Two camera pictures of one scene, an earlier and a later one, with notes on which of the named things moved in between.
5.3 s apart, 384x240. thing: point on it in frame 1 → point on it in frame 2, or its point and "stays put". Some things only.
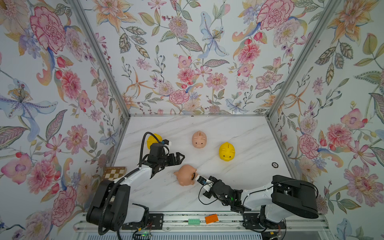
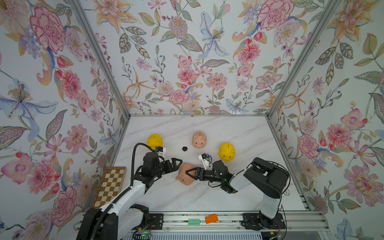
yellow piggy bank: [152, 139] stays put
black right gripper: [215, 181] → [195, 178]
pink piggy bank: [186, 175] stays put
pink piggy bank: [199, 139] stays put
